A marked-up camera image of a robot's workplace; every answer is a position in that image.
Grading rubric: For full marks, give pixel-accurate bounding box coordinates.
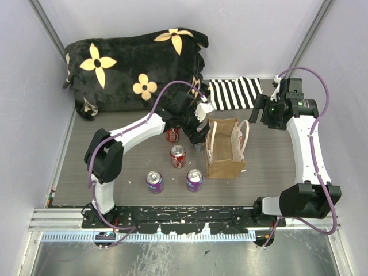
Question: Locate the red coca-cola can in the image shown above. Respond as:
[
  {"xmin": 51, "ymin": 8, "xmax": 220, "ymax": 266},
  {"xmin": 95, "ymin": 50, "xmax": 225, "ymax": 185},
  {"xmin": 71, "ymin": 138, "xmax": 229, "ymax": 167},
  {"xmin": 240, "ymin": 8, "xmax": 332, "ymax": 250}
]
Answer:
[
  {"xmin": 170, "ymin": 145, "xmax": 186, "ymax": 168},
  {"xmin": 166, "ymin": 128, "xmax": 179, "ymax": 143}
]

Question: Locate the brown canvas tote bag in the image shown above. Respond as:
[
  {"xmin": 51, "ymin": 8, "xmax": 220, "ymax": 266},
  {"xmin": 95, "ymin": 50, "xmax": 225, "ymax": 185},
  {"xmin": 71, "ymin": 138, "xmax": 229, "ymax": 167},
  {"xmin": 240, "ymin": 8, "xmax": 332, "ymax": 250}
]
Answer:
[{"xmin": 205, "ymin": 118, "xmax": 250, "ymax": 179}]

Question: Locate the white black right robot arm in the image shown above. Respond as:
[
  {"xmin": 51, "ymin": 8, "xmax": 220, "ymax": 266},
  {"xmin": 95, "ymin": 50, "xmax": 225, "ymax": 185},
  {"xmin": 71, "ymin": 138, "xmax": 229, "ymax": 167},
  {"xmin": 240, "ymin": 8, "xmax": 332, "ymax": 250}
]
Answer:
[{"xmin": 250, "ymin": 76, "xmax": 342, "ymax": 227}]

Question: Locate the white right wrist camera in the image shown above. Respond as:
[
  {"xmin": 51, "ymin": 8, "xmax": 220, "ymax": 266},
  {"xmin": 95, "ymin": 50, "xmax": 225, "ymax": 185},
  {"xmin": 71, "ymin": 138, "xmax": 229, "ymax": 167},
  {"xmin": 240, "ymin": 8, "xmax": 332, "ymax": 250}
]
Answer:
[{"xmin": 270, "ymin": 75, "xmax": 282, "ymax": 102}]

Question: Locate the black mounting rail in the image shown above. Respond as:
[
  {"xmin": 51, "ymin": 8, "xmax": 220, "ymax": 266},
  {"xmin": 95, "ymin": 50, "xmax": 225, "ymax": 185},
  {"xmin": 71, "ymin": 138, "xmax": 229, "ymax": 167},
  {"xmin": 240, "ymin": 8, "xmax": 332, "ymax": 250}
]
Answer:
[{"xmin": 82, "ymin": 205, "xmax": 287, "ymax": 235}]

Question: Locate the purple Fanta can left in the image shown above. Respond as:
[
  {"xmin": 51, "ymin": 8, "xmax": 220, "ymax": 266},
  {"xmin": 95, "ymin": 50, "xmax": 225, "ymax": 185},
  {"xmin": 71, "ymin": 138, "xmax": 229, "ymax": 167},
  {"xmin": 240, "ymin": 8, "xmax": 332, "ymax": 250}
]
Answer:
[{"xmin": 145, "ymin": 170, "xmax": 164, "ymax": 194}]

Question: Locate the purple Fanta can right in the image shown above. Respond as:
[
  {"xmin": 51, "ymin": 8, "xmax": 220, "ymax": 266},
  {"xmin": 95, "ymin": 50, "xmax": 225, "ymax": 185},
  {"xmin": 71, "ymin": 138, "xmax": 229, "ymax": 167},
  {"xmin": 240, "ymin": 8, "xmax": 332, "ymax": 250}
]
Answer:
[{"xmin": 186, "ymin": 169, "xmax": 203, "ymax": 192}]

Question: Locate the purple fanta can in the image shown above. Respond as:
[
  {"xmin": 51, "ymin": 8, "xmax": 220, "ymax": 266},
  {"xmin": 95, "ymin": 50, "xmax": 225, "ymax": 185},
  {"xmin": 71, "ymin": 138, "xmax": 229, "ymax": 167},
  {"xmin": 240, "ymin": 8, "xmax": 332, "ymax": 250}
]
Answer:
[
  {"xmin": 145, "ymin": 170, "xmax": 164, "ymax": 194},
  {"xmin": 186, "ymin": 169, "xmax": 203, "ymax": 192}
]

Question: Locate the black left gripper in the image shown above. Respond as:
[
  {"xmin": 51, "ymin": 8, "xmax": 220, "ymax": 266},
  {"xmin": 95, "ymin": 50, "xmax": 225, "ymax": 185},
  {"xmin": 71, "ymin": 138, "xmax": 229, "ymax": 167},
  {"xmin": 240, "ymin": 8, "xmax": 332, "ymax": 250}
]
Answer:
[{"xmin": 178, "ymin": 104, "xmax": 211, "ymax": 145}]

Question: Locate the black floral plush blanket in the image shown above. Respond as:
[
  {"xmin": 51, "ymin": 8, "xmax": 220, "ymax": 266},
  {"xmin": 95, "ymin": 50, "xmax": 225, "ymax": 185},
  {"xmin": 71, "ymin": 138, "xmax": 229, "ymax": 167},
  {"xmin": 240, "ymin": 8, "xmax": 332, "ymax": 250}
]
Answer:
[{"xmin": 63, "ymin": 27, "xmax": 209, "ymax": 121}]

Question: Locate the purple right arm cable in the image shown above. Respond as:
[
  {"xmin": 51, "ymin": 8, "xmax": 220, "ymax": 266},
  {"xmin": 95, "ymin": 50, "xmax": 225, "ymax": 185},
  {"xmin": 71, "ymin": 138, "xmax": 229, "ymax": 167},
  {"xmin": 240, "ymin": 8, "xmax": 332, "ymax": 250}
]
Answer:
[{"xmin": 263, "ymin": 67, "xmax": 338, "ymax": 248}]

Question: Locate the silver blue Red Bull can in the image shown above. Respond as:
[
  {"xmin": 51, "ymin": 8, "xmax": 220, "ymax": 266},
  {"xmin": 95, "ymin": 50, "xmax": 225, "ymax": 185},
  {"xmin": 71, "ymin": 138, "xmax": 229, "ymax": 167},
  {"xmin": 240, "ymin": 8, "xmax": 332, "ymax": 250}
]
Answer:
[{"xmin": 193, "ymin": 143, "xmax": 204, "ymax": 151}]

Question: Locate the white slotted cable duct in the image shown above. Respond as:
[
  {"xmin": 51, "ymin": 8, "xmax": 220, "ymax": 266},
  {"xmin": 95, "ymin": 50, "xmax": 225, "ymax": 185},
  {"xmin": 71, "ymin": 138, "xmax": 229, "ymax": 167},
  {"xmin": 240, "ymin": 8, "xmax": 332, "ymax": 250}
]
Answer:
[{"xmin": 40, "ymin": 231, "xmax": 256, "ymax": 243}]

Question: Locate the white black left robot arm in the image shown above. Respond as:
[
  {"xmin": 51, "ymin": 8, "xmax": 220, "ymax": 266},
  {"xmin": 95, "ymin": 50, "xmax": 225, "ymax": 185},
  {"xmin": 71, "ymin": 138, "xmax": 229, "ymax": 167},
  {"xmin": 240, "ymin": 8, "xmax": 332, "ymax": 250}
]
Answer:
[{"xmin": 84, "ymin": 94, "xmax": 215, "ymax": 228}]

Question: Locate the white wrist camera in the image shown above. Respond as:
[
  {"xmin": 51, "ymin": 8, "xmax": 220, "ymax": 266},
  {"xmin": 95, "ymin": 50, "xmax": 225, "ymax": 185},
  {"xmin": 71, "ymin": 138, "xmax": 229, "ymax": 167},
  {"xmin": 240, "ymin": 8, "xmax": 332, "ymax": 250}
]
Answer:
[
  {"xmin": 270, "ymin": 75, "xmax": 282, "ymax": 102},
  {"xmin": 194, "ymin": 102, "xmax": 215, "ymax": 122}
]

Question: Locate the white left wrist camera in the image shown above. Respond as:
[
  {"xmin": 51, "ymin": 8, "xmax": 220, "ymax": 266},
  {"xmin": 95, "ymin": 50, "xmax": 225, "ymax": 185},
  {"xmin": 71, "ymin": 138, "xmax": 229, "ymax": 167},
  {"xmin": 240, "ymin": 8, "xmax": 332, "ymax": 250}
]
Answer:
[{"xmin": 194, "ymin": 102, "xmax": 215, "ymax": 122}]

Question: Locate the black white striped cloth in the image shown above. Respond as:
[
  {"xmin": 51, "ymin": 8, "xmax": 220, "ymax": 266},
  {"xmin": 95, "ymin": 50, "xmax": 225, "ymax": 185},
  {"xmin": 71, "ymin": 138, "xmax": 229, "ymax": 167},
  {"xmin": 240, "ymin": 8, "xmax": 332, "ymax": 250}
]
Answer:
[{"xmin": 209, "ymin": 76, "xmax": 263, "ymax": 111}]

